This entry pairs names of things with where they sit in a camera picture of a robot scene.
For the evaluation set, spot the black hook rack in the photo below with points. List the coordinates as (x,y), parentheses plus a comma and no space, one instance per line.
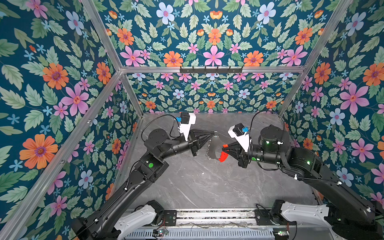
(211,70)

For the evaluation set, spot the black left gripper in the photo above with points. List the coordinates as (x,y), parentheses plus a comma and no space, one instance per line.
(194,141)

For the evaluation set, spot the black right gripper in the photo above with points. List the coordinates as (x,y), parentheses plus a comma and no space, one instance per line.
(241,156)

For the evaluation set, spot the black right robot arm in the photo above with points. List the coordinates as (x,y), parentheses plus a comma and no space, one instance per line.
(348,215)

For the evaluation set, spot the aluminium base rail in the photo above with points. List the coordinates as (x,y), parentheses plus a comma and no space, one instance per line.
(216,217)

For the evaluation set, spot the white perforated cable tray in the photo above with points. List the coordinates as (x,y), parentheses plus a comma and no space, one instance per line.
(200,234)

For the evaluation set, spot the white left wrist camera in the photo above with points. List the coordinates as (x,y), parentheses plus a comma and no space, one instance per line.
(185,121)

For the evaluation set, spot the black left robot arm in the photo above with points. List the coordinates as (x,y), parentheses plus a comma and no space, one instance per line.
(108,222)

